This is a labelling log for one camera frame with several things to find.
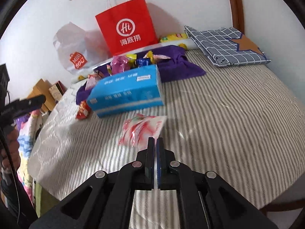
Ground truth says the pink white candy packet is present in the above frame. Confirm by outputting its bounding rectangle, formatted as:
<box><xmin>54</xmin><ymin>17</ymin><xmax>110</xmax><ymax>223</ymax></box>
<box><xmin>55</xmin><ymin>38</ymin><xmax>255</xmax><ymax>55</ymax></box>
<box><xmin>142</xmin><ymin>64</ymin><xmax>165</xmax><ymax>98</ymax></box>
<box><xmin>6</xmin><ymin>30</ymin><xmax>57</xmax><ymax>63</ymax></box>
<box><xmin>119</xmin><ymin>114</ymin><xmax>167</xmax><ymax>150</ymax></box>

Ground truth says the red snack packet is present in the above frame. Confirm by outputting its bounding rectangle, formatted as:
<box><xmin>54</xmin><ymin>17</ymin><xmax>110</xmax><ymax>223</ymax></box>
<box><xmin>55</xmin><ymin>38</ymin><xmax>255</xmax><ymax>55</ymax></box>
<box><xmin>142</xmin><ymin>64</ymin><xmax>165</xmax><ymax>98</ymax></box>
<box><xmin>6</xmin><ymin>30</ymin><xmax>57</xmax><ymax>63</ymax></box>
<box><xmin>75</xmin><ymin>100</ymin><xmax>91</xmax><ymax>120</ymax></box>

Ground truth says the person's left hand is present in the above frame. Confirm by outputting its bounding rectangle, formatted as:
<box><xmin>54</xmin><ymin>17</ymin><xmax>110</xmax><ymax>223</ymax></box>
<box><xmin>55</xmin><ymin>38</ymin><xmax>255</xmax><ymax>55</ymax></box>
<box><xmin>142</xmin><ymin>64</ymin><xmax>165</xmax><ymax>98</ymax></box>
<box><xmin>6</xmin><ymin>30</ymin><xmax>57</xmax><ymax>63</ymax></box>
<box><xmin>1</xmin><ymin>128</ymin><xmax>21</xmax><ymax>171</ymax></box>

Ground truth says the colourful cartoon blanket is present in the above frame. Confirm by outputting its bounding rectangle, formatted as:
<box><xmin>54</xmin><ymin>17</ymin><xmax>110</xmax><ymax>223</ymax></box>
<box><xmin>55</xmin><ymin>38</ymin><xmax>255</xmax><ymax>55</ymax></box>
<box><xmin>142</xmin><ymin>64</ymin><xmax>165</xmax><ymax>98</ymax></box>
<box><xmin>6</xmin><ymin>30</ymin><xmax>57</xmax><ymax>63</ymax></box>
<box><xmin>15</xmin><ymin>110</ymin><xmax>50</xmax><ymax>205</ymax></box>

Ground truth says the blue tissue pack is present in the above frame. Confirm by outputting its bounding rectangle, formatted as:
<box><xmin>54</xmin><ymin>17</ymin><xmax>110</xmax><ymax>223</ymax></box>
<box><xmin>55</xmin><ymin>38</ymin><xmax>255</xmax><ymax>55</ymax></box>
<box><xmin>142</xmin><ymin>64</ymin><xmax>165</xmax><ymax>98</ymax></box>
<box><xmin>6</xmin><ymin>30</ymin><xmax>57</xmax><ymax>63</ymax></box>
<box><xmin>86</xmin><ymin>65</ymin><xmax>164</xmax><ymax>118</ymax></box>

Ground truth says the pink grain chips bag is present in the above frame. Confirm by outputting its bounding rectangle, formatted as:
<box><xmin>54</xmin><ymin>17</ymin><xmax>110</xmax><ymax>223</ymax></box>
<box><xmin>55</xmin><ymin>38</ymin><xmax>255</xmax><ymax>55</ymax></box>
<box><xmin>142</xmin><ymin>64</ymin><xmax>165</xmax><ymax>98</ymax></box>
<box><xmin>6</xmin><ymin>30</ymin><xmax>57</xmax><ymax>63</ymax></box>
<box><xmin>85</xmin><ymin>73</ymin><xmax>102</xmax><ymax>90</ymax></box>

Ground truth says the white Miniso plastic bag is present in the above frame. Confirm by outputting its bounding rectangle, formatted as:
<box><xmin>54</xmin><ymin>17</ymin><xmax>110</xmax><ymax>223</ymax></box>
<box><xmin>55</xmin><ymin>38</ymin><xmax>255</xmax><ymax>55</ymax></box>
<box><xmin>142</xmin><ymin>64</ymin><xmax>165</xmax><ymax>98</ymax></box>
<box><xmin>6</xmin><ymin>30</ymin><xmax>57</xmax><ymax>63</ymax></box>
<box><xmin>53</xmin><ymin>22</ymin><xmax>111</xmax><ymax>76</ymax></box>

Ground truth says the striped grey mattress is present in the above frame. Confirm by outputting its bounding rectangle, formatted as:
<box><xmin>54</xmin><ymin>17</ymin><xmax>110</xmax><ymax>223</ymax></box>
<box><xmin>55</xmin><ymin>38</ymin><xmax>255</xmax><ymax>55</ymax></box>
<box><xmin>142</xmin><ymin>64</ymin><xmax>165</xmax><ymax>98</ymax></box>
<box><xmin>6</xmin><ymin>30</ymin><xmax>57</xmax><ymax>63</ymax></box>
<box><xmin>27</xmin><ymin>50</ymin><xmax>305</xmax><ymax>210</ymax></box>

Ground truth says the purple towel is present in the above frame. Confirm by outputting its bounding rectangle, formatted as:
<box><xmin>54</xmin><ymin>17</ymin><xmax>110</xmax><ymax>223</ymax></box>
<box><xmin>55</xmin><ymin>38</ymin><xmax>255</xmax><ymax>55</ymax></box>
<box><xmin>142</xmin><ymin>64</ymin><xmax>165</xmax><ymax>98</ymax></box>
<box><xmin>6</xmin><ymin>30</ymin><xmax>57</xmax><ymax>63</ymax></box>
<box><xmin>76</xmin><ymin>45</ymin><xmax>206</xmax><ymax>105</ymax></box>

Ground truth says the dark blue snack packet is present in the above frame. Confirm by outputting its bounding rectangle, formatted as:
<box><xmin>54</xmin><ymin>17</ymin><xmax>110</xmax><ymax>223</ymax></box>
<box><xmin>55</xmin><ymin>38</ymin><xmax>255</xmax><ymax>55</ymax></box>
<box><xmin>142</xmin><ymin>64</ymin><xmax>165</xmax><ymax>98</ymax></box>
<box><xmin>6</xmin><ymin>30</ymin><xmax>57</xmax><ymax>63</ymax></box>
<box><xmin>136</xmin><ymin>58</ymin><xmax>152</xmax><ymax>68</ymax></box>

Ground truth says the pale pink small packet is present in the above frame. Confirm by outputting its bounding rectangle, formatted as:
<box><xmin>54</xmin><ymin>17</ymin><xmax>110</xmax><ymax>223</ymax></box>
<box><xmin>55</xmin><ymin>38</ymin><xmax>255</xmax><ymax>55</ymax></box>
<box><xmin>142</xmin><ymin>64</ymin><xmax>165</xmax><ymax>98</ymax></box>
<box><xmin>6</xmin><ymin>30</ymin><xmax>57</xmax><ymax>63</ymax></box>
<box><xmin>152</xmin><ymin>54</ymin><xmax>171</xmax><ymax>62</ymax></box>

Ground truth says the magenta snack bag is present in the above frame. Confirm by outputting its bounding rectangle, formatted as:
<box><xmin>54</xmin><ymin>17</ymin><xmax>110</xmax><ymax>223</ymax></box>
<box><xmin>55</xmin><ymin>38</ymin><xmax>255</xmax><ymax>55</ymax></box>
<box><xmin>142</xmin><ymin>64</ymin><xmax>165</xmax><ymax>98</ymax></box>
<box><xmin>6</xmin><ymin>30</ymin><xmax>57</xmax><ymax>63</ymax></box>
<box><xmin>111</xmin><ymin>56</ymin><xmax>131</xmax><ymax>75</ymax></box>

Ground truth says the yellow chips packet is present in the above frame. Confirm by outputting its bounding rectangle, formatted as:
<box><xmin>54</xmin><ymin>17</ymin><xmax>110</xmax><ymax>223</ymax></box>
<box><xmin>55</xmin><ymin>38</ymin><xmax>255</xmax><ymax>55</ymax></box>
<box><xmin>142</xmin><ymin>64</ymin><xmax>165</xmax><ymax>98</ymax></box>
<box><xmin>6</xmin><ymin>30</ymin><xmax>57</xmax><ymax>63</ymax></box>
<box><xmin>143</xmin><ymin>50</ymin><xmax>157</xmax><ymax>64</ymax></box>

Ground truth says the yellow green snack bag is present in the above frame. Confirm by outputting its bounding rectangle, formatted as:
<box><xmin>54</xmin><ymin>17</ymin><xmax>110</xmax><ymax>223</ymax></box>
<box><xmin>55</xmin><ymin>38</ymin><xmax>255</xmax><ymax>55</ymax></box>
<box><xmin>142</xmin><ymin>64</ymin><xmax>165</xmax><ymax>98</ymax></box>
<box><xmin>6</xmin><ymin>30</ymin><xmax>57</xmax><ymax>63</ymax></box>
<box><xmin>159</xmin><ymin>33</ymin><xmax>188</xmax><ymax>43</ymax></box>

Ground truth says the grey checked folded cloth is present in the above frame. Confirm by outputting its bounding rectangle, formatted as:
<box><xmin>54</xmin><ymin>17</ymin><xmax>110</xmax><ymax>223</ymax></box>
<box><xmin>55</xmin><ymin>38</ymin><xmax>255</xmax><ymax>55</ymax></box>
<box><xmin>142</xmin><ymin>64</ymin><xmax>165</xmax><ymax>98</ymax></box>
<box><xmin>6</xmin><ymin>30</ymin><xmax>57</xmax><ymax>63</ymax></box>
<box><xmin>185</xmin><ymin>26</ymin><xmax>271</xmax><ymax>67</ymax></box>

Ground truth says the red Haidilao paper bag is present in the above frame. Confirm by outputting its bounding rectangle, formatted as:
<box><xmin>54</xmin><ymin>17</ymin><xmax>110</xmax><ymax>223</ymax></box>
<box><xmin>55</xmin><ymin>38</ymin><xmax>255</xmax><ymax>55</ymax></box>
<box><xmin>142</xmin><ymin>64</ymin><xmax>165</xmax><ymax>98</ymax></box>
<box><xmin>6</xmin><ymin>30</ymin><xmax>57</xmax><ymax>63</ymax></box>
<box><xmin>96</xmin><ymin>0</ymin><xmax>158</xmax><ymax>55</ymax></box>

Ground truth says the wooden door frame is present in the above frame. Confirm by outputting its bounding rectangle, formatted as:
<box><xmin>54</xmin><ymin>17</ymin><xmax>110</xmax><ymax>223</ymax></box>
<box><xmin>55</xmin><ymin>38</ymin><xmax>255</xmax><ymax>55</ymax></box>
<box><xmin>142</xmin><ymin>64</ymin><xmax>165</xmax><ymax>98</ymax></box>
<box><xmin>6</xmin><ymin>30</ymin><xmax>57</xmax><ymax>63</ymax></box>
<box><xmin>230</xmin><ymin>0</ymin><xmax>245</xmax><ymax>33</ymax></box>

